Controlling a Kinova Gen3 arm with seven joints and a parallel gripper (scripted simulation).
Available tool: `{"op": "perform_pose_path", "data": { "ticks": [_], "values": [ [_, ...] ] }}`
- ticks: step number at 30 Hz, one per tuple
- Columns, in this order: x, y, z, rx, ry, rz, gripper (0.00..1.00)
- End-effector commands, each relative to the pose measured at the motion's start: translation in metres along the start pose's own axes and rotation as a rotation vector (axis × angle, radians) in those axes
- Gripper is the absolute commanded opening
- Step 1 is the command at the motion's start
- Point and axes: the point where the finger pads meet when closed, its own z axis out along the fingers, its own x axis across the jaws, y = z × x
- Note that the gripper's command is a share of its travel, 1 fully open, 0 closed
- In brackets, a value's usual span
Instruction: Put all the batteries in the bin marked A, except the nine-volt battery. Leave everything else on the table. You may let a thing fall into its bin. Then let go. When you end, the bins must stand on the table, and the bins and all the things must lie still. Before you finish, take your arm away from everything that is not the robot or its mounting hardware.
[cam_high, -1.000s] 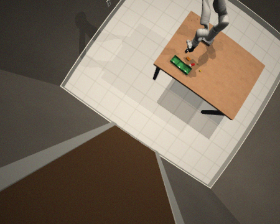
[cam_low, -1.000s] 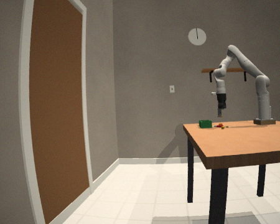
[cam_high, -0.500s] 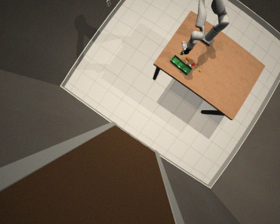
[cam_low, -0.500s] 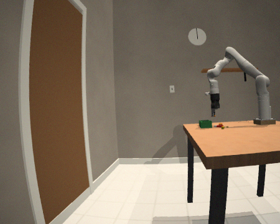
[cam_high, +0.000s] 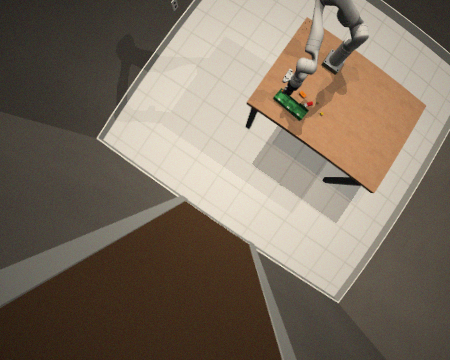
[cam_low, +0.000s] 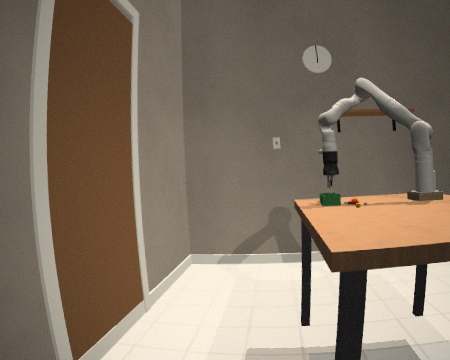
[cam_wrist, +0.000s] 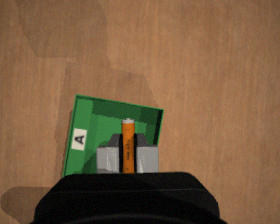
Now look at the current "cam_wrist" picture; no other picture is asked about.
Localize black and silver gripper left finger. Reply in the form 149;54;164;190
96;133;123;174

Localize green three-compartment bin rack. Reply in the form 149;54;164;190
62;94;164;178

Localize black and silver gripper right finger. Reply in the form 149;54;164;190
134;133;159;173

